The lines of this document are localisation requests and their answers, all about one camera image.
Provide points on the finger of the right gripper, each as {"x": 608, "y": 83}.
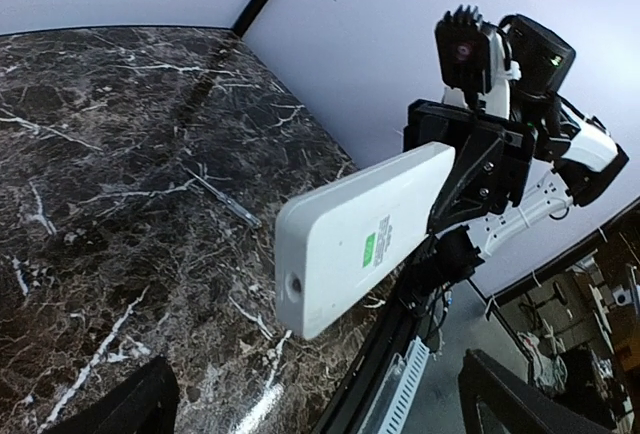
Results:
{"x": 459, "y": 199}

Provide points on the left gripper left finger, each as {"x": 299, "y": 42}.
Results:
{"x": 145, "y": 402}

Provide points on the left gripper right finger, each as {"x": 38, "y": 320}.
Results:
{"x": 486, "y": 385}

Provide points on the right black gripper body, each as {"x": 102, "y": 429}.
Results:
{"x": 429, "y": 121}

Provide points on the white remote control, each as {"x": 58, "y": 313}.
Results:
{"x": 335, "y": 243}

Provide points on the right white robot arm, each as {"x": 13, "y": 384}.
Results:
{"x": 575, "y": 158}

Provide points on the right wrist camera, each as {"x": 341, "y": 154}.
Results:
{"x": 464, "y": 44}

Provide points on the white slotted cable duct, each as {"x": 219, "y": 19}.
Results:
{"x": 413, "y": 366}

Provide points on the black front table rail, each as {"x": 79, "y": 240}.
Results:
{"x": 409, "y": 314}

